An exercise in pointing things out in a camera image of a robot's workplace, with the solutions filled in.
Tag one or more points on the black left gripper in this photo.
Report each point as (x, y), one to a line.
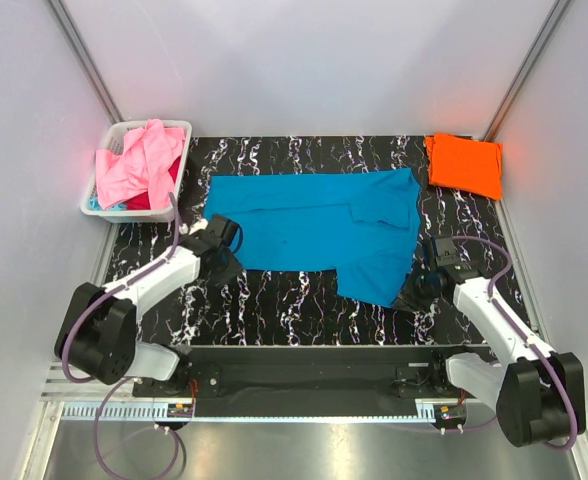
(233, 269)

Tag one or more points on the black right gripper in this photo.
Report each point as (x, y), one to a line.
(407, 300)

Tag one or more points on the blue t-shirt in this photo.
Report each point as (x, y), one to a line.
(363, 226)

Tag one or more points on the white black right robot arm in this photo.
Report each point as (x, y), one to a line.
(536, 393)

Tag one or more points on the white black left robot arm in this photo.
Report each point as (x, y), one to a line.
(98, 341)

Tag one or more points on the red t-shirt in basket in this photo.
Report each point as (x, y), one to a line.
(156, 196)

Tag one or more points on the folded orange t-shirt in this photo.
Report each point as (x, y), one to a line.
(465, 164)

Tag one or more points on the pink t-shirt in basket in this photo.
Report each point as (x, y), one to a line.
(147, 151)

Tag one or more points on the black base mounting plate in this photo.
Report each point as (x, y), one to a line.
(307, 375)

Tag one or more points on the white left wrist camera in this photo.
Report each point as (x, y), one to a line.
(186, 229)

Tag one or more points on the slotted white cable duct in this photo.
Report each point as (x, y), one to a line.
(253, 411)

